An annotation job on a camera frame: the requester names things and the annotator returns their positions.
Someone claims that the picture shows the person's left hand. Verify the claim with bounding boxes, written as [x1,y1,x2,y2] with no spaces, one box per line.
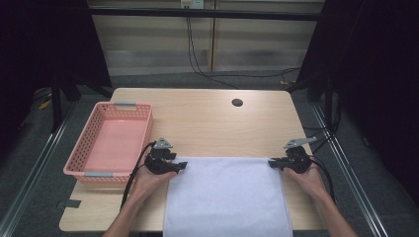
[132,164,178,202]

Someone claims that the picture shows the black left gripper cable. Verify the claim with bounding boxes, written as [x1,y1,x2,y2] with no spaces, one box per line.
[120,140,156,210]

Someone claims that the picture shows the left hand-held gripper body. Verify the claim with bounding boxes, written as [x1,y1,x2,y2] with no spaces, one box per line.
[144,137,174,175]

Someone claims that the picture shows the black hanging wall cable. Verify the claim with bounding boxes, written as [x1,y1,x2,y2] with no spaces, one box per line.
[185,16,239,90]

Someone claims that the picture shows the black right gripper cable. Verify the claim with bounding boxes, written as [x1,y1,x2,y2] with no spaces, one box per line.
[309,157,337,204]

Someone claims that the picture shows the metal floor rail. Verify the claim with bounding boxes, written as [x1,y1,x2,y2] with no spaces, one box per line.
[310,102,391,237]
[0,101,78,237]

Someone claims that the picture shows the black tape piece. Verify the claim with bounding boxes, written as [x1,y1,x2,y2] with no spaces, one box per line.
[56,198,82,210]

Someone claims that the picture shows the black curtain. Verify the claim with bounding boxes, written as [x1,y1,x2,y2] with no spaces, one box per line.
[295,0,419,205]
[0,0,113,156]

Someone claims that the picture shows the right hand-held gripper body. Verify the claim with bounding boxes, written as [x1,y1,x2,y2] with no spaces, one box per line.
[284,136,318,175]

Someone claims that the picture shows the white cat-print cloth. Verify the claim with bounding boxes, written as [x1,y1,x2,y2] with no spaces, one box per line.
[162,156,294,237]

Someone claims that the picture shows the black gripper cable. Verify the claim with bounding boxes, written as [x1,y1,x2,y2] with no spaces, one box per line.
[120,140,156,210]
[309,157,337,204]

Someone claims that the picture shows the person's right hand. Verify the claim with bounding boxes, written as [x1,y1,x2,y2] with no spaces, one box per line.
[283,161,326,199]

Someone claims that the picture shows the white wall socket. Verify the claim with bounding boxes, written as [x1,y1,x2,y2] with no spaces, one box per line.
[180,0,205,10]

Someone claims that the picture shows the pink perforated plastic basket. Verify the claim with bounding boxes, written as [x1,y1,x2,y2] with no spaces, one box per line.
[62,101,154,185]

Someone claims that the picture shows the black metal stand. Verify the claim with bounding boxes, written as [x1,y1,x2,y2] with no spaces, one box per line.
[49,73,64,133]
[323,77,334,130]

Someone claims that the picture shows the bundle of black floor cables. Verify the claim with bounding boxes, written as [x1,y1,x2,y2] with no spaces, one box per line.
[301,122,342,154]

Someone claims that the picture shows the black horizontal bar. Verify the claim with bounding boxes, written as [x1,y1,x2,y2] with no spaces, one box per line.
[88,7,325,22]

